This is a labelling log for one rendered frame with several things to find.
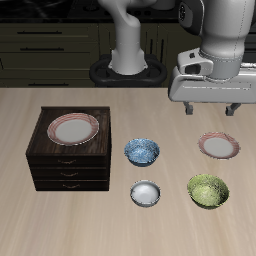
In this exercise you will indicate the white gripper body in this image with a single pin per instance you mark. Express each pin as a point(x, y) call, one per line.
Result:
point(206, 89)

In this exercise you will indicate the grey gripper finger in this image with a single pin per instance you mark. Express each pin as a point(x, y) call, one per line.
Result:
point(232, 109)
point(188, 108)

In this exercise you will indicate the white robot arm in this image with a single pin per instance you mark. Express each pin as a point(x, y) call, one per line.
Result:
point(128, 43)

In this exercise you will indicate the blue bowl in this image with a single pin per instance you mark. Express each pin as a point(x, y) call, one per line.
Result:
point(142, 151)

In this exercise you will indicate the green bowl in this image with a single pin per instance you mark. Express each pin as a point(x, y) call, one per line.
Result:
point(208, 191)

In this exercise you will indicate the white bowl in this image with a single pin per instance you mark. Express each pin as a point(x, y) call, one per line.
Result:
point(145, 193)

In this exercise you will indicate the small red-rimmed white plate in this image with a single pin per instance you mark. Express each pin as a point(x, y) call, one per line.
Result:
point(219, 145)

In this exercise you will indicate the large red-rimmed white plate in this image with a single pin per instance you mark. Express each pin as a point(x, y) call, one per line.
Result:
point(72, 129)

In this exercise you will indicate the dark wooden cabinet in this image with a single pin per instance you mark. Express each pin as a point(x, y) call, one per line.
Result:
point(70, 151)

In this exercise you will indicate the dark kitchen cupboards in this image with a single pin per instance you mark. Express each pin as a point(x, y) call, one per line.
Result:
point(50, 50)

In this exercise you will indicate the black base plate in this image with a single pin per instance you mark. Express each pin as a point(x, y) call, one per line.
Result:
point(98, 71)

